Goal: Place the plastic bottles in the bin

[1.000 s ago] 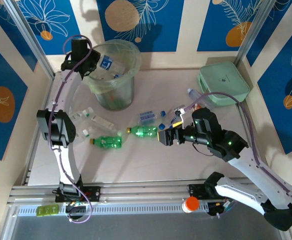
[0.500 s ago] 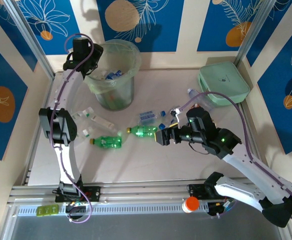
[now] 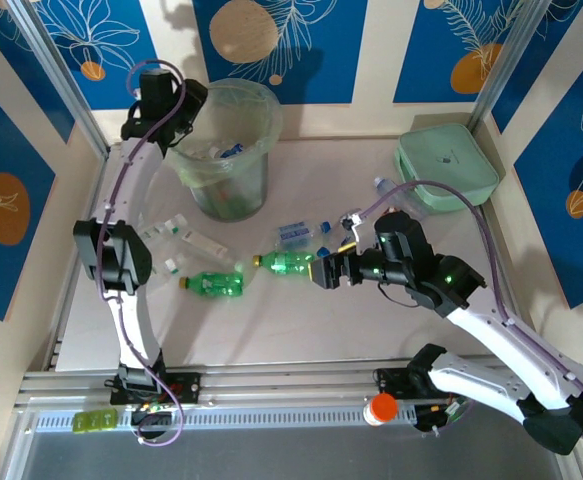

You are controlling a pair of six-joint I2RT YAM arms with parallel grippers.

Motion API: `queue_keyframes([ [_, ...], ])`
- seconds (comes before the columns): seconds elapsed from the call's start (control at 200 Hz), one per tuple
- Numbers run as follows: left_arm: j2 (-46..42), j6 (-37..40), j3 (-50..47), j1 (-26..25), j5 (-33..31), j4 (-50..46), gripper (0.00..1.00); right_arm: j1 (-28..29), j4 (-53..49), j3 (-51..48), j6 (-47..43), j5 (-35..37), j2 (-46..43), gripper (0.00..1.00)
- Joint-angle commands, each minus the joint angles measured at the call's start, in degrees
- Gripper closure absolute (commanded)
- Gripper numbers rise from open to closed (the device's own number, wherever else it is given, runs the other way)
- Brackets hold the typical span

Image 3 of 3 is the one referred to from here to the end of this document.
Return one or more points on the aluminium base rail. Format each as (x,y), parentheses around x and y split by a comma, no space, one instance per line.
(291,382)

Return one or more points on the crushed bottle with blue label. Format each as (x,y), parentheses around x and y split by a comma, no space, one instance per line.
(231,151)

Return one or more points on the mint green zip case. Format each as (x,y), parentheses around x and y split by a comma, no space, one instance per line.
(446,160)

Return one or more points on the bluish clear bottle grey cap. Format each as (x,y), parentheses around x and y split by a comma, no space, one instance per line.
(382,183)

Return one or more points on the translucent grey waste bin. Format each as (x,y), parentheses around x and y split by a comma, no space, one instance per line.
(251,195)

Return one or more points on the cluster of clear blue-cap bottles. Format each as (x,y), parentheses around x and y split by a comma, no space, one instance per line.
(333,237)

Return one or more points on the white bottle with orange cap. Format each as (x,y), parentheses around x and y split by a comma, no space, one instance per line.
(383,406)

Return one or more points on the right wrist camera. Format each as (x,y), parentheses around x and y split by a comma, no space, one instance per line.
(355,227)

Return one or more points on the aluminium frame post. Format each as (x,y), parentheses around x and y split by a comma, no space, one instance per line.
(58,75)
(510,60)

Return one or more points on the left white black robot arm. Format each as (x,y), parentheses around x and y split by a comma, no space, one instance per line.
(131,260)

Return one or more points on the clear plastic trash bin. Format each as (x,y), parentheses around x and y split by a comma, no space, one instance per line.
(191,172)

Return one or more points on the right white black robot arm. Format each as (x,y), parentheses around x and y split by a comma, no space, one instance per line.
(486,340)

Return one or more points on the long clear bottle white cap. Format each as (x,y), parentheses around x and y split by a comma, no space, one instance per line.
(206,245)

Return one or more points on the green bottle with yellow cap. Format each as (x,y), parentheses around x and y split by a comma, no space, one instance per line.
(216,284)
(283,263)

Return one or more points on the clear bottle blue white label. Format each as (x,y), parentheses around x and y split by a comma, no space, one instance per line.
(296,235)

